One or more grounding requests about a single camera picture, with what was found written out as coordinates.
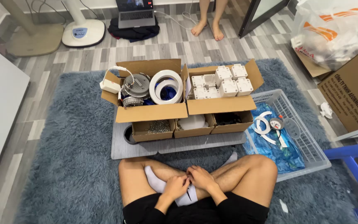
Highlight person's left leg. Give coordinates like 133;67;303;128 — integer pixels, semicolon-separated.
118;156;229;208

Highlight person's right hand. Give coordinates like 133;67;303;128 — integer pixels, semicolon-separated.
186;165;217;191

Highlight small white trim ring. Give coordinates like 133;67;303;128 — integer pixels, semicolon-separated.
154;80;180;101

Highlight shaggy grey-blue rug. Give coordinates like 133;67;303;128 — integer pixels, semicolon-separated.
14;58;358;224

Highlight small grey round downlight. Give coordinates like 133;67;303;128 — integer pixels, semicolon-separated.
121;95;145;108

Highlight pile of white square housings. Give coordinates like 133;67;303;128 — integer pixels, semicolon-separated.
191;64;255;100

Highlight white plastic shopping bag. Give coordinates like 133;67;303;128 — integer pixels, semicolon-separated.
290;0;358;71

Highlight white cable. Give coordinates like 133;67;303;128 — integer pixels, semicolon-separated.
154;0;209;31

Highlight blue plastic stool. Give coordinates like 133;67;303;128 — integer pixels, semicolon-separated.
323;141;358;223

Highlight grey folding lap table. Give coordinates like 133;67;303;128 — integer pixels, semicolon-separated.
111;107;248;160

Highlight pile of dark clothing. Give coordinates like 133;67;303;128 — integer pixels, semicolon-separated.
107;16;160;43

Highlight white curved strip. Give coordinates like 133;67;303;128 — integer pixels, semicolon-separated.
260;134;277;145
275;129;289;149

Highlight grey laptop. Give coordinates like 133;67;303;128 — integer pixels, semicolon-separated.
115;0;156;29

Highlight flat cardboard piece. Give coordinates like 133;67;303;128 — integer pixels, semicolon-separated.
293;47;333;78

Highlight crumpled white tissue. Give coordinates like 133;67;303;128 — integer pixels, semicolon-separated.
319;102;333;119

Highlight blue plastic bag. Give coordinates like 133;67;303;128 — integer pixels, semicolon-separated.
243;102;306;174

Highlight black shorts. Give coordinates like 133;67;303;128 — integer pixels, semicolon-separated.
122;191;270;224

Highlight cardboard box of white housings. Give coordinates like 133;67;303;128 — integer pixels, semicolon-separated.
181;58;264;116

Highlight white fan base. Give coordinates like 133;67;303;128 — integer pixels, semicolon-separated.
62;0;106;48

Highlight broken white ring piece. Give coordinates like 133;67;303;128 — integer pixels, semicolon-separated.
254;111;273;135

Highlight black framed panel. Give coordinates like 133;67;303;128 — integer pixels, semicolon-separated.
238;0;291;39

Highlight person's leg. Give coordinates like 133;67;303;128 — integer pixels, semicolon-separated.
118;156;229;208
182;154;278;208

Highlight large printed cardboard carton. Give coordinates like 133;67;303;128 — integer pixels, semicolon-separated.
317;39;358;134

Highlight cardboard box of light fittings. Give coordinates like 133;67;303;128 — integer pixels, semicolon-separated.
101;58;189;124

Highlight person's left hand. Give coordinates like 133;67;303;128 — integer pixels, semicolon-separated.
163;175;191;203

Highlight small cardboard box of screws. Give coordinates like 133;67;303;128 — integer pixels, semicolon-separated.
131;119;176;142

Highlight person's right leg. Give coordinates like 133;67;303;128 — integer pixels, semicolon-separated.
182;154;278;208

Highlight small cardboard box, white parts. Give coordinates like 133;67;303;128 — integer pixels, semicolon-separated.
173;113;216;139

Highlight small silver round lamp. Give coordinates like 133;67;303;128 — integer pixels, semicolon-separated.
269;117;285;131

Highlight white sock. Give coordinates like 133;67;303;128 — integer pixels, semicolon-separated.
144;166;199;207
222;151;238;166

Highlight white plastic basket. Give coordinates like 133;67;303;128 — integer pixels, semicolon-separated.
244;89;332;183

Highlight beige stand base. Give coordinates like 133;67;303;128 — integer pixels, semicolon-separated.
0;0;64;57

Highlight large grey round downlight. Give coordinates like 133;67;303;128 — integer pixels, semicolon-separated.
123;73;151;98

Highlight large white trim ring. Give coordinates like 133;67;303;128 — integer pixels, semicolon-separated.
149;69;184;105

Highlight white driver box with cable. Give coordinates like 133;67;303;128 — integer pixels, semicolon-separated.
99;66;135;95

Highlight small cardboard box, black parts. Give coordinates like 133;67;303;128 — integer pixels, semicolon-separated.
211;110;254;135

